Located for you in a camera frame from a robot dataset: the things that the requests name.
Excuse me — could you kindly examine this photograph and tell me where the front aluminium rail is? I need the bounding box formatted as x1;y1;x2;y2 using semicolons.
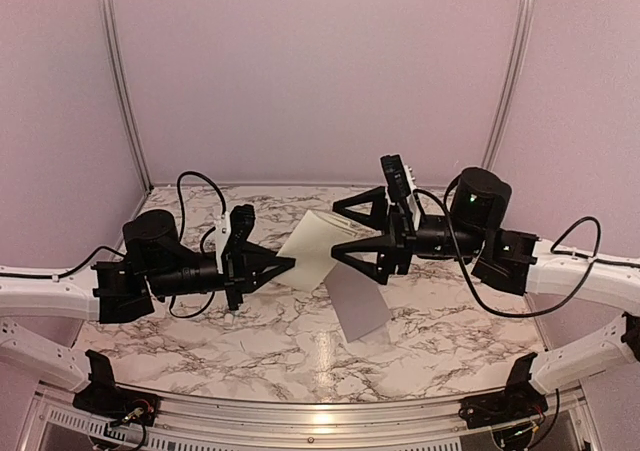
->
19;365;601;451

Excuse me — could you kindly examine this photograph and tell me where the left aluminium frame post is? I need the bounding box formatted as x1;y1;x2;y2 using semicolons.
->
98;0;153;195

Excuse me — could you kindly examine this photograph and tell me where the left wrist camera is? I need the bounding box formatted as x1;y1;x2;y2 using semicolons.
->
213;211;234;267

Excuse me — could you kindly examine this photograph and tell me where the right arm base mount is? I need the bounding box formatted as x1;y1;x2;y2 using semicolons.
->
458;353;548;450

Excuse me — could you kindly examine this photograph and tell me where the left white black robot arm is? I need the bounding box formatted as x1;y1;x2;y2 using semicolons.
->
1;205;295;416

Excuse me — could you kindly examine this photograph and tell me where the right aluminium frame post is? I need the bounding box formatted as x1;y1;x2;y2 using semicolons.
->
481;0;536;171

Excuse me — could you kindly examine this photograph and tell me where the grey envelope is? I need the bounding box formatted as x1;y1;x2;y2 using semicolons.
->
324;263;391;343

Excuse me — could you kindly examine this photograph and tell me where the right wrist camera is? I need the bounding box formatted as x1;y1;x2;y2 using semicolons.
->
380;154;421;231

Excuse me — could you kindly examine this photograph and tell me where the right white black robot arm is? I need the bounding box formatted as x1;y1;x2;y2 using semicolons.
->
331;155;639;419

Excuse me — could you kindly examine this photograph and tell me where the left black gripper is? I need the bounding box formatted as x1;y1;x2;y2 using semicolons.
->
147;243;296;313

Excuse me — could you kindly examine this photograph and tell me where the aluminium frame post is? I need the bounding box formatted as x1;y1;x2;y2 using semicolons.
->
481;0;536;171
98;0;153;195

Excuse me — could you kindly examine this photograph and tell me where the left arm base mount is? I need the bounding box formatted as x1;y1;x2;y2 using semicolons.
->
73;350;160;450

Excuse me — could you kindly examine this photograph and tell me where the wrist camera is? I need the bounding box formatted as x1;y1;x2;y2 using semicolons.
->
380;154;421;231
213;211;234;267

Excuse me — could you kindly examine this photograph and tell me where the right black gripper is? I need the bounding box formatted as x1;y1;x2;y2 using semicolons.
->
332;186;487;286

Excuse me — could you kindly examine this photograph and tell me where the cream paper letter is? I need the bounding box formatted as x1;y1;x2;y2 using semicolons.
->
274;210;357;292

